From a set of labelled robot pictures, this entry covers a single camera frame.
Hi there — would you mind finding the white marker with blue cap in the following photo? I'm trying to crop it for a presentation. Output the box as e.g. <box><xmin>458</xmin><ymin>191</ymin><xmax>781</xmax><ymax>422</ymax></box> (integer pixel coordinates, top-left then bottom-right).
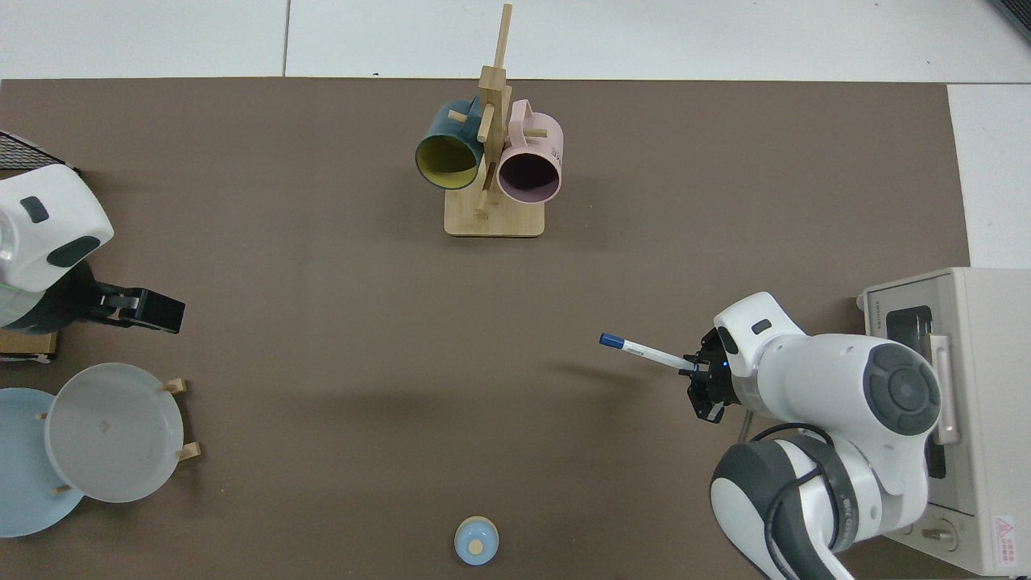
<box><xmin>598</xmin><ymin>332</ymin><xmax>700</xmax><ymax>373</ymax></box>

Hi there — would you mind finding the wooden plate rack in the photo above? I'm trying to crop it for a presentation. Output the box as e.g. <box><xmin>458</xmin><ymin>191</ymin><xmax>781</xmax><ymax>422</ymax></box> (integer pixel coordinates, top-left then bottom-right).
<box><xmin>35</xmin><ymin>377</ymin><xmax>202</xmax><ymax>495</ymax></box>

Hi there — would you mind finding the grey plate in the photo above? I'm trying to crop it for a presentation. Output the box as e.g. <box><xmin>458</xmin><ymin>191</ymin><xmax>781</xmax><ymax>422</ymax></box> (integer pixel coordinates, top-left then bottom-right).
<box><xmin>44</xmin><ymin>362</ymin><xmax>184</xmax><ymax>504</ymax></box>

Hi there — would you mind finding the brown table cloth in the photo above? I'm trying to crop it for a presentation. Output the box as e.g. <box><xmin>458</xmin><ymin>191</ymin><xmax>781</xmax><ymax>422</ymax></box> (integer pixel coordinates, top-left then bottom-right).
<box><xmin>0</xmin><ymin>77</ymin><xmax>971</xmax><ymax>580</ymax></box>

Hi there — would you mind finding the light blue plate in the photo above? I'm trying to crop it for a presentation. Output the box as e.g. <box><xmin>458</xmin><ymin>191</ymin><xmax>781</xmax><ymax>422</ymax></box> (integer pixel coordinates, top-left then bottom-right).
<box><xmin>0</xmin><ymin>387</ymin><xmax>85</xmax><ymax>538</ymax></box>

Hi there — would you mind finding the wooden cup stand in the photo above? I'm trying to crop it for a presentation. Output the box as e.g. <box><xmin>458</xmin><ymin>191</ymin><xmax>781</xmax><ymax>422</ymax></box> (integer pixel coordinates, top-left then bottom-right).
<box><xmin>444</xmin><ymin>4</ymin><xmax>546</xmax><ymax>238</ymax></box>

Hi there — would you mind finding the pink cup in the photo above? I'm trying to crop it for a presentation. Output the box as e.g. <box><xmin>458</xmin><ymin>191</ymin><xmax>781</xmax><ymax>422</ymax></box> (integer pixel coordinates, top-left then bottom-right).
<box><xmin>496</xmin><ymin>99</ymin><xmax>564</xmax><ymax>205</ymax></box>

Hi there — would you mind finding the small blue round bell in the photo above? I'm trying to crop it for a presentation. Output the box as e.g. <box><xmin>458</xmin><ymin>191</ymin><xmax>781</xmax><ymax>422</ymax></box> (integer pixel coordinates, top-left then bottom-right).
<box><xmin>454</xmin><ymin>516</ymin><xmax>499</xmax><ymax>566</ymax></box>

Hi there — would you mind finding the pale toaster oven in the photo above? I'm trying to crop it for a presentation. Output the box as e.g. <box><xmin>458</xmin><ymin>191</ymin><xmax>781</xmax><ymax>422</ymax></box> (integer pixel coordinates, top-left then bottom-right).
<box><xmin>855</xmin><ymin>267</ymin><xmax>1031</xmax><ymax>577</ymax></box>

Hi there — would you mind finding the dark blue cup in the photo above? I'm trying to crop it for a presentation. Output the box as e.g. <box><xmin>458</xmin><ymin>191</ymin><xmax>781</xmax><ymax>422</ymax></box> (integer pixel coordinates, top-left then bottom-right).
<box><xmin>415</xmin><ymin>98</ymin><xmax>484</xmax><ymax>191</ymax></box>

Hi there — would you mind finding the dark grey panel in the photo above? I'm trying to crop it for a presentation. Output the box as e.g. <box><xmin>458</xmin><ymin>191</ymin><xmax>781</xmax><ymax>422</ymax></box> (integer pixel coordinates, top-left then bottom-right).
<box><xmin>991</xmin><ymin>0</ymin><xmax>1031</xmax><ymax>41</ymax></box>

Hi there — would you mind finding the black arm wrist cable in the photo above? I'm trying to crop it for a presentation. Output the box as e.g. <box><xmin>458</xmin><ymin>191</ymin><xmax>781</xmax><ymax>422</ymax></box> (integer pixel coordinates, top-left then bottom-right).
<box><xmin>749</xmin><ymin>422</ymin><xmax>855</xmax><ymax>565</ymax></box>

